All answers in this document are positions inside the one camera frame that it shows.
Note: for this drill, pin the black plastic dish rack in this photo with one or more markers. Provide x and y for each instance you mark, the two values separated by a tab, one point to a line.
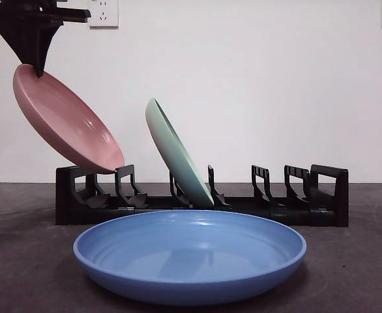
337	195

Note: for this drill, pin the green plate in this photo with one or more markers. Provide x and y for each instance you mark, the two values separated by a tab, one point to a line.
174	153

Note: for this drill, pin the pink plate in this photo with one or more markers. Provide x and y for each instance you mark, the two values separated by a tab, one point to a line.
64	124

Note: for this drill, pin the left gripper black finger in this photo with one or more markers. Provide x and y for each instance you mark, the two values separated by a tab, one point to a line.
47	39
21	39

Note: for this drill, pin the white wall socket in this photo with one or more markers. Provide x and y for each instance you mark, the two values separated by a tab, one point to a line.
104	13

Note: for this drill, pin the blue plate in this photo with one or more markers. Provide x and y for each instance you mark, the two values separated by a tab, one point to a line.
191	280

